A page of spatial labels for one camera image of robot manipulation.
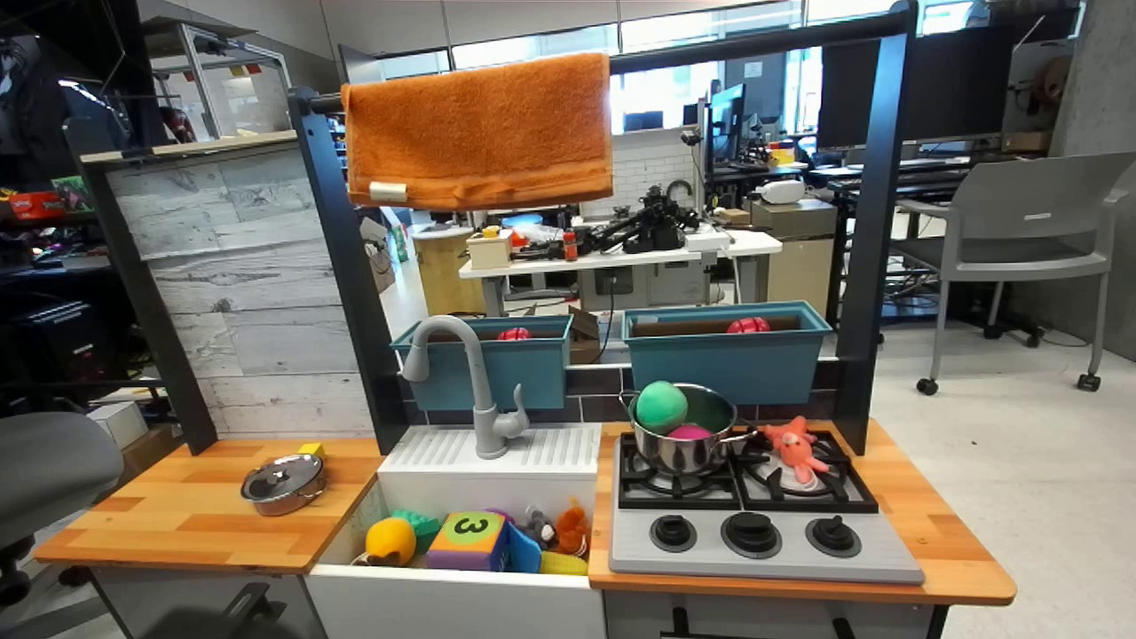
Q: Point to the soft toy cube number three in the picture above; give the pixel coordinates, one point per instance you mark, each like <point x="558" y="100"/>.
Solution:
<point x="467" y="541"/>

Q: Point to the red toy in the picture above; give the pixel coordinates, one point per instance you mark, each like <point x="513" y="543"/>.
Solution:
<point x="513" y="334"/>
<point x="747" y="326"/>

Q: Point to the grey toy faucet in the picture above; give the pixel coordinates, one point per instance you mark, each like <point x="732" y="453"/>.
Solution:
<point x="484" y="427"/>

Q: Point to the pink toy in pot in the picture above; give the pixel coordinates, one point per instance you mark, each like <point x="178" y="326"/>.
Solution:
<point x="691" y="436"/>

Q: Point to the orange plush toy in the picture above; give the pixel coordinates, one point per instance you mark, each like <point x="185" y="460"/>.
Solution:
<point x="571" y="530"/>

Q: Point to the small grey toy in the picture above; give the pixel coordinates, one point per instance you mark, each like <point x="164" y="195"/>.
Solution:
<point x="539" y="526"/>

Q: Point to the blue fabric toy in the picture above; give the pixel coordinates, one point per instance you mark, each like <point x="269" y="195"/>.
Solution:
<point x="521" y="553"/>

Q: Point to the pink toy lobster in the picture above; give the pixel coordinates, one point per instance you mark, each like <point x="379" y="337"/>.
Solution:
<point x="796" y="449"/>

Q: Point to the yellow plush toy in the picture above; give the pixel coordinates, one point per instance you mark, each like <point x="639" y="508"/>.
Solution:
<point x="389" y="541"/>

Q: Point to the small yellow toy block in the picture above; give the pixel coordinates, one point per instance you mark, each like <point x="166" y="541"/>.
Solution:
<point x="310" y="453"/>

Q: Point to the white sink basin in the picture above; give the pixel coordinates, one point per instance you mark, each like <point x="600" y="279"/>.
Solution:
<point x="473" y="606"/>

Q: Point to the grey toy stove top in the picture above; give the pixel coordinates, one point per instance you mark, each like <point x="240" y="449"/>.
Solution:
<point x="758" y="555"/>

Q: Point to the wooden toy kitchen counter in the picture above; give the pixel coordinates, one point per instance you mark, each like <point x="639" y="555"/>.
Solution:
<point x="178" y="515"/>

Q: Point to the teal plastic bin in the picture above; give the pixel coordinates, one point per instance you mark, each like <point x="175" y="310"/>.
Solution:
<point x="534" y="374"/>
<point x="720" y="367"/>

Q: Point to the white lab table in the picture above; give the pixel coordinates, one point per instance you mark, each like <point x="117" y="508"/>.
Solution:
<point x="615" y="258"/>

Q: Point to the green ball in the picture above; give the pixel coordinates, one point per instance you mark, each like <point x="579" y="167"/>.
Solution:
<point x="661" y="405"/>

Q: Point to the black device on table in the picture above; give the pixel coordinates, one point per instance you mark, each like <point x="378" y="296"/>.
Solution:
<point x="652" y="224"/>

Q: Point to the steel pot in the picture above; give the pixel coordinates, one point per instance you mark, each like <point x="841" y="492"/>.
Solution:
<point x="698" y="457"/>

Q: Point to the orange towel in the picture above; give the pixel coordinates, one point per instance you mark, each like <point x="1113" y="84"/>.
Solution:
<point x="473" y="130"/>

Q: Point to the computer monitor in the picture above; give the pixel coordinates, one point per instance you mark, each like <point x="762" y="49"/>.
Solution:
<point x="720" y="124"/>

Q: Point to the grey wood-pattern back panel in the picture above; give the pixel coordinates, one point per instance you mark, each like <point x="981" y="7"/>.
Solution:
<point x="249" y="296"/>

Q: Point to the small steel pan with lid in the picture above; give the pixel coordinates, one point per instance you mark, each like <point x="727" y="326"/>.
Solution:
<point x="280" y="485"/>

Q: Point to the large black screen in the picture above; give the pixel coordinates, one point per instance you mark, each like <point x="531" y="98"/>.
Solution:
<point x="945" y="91"/>

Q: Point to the grey plastic chair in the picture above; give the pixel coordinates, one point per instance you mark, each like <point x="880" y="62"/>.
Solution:
<point x="1031" y="224"/>

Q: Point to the grey office chair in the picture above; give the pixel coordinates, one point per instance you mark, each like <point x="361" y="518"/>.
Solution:
<point x="46" y="468"/>

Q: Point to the black metal frame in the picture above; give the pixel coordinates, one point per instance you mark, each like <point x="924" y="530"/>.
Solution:
<point x="880" y="234"/>

